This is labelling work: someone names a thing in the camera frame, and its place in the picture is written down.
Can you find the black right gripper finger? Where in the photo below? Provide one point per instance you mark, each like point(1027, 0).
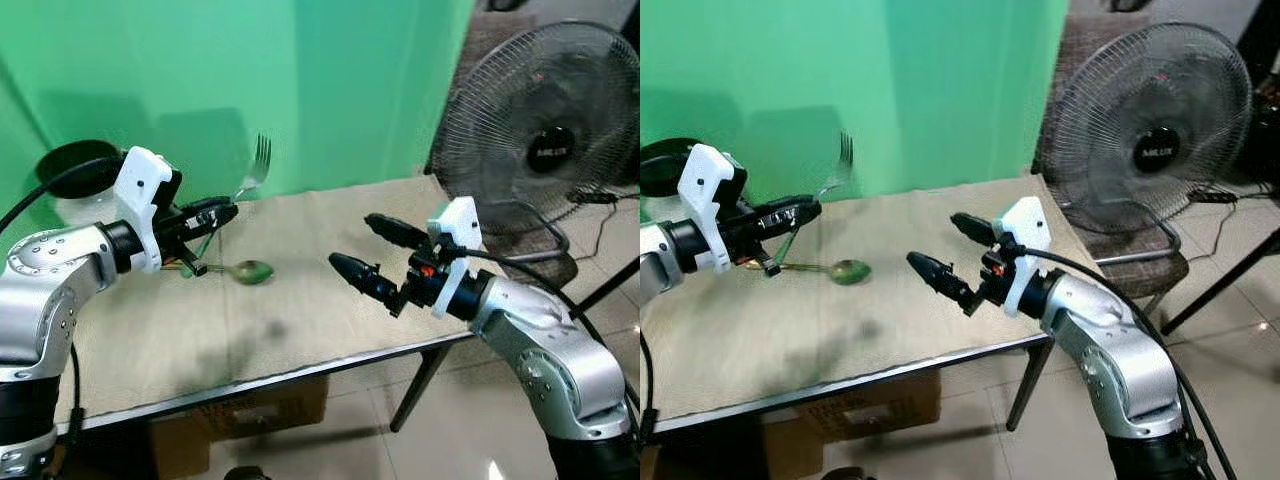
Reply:
point(942, 281)
point(398, 232)
point(365, 282)
point(975, 229)

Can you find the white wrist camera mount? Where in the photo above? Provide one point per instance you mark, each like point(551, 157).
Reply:
point(705, 195)
point(457, 235)
point(1025, 235)
point(140, 195)

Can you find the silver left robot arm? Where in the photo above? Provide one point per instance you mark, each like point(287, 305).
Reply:
point(660, 265)
point(45, 280)

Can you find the gold metal spoon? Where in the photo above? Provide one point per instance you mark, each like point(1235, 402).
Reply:
point(850, 271)
point(250, 271)

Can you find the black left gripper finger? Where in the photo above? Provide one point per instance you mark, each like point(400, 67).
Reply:
point(194, 264)
point(769, 262)
point(212, 213)
point(792, 212)

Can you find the black round pot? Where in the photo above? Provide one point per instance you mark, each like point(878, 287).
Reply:
point(75, 165)

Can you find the printed brown cardboard box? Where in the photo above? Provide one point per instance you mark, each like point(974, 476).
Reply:
point(240, 420)
point(860, 412)

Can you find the black electric fan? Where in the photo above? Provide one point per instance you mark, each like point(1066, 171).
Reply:
point(550, 150)
point(1155, 150)

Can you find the black metal table leg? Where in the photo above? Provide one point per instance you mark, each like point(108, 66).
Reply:
point(415, 390)
point(1028, 385)

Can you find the black slanted metal leg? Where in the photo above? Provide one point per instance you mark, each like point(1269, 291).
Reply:
point(1220, 280)
point(610, 287)

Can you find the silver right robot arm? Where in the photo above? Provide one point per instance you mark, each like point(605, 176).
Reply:
point(1120, 360)
point(560, 360)

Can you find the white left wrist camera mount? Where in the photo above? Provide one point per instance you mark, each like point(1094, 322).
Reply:
point(705, 195)
point(140, 195)

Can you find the brown upholstered chair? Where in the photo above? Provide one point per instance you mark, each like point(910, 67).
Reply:
point(495, 35)
point(1085, 35)

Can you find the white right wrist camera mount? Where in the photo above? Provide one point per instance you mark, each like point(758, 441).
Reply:
point(1025, 235)
point(457, 235)

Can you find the silver metal fork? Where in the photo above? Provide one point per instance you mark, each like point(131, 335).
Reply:
point(843, 160)
point(258, 165)

